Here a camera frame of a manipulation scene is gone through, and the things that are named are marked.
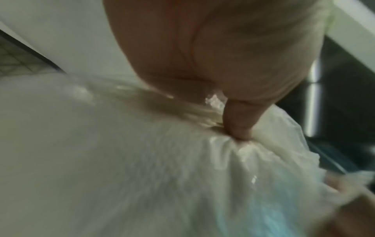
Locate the person's left hand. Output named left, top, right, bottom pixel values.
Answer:
left=103, top=0, right=335, bottom=141

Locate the person's right hand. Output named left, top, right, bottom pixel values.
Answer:
left=325, top=174, right=375, bottom=237

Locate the white plastic bag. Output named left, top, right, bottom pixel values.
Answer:
left=0, top=73, right=375, bottom=237

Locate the stainless steel appliance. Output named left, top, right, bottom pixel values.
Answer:
left=280, top=34, right=375, bottom=174

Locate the white countertop edge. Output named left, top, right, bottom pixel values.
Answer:
left=326, top=0, right=375, bottom=70

